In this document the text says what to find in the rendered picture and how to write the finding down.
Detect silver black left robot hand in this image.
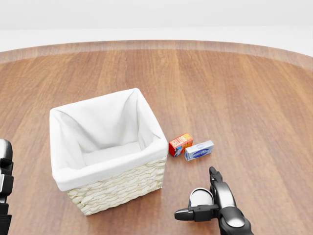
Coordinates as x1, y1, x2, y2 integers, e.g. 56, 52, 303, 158
0, 139, 15, 235

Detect red butter box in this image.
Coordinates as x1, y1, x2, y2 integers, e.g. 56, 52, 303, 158
168, 133, 194, 158

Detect blue and white box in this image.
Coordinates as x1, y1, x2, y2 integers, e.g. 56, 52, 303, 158
184, 140, 215, 163

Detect soup can with white top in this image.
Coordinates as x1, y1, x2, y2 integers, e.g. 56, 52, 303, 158
189, 187, 214, 207

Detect white-lined wicker basket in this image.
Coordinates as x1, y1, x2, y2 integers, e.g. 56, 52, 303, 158
49, 88, 168, 216

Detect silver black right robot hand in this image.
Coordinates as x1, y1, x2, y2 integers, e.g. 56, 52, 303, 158
174, 166, 255, 235

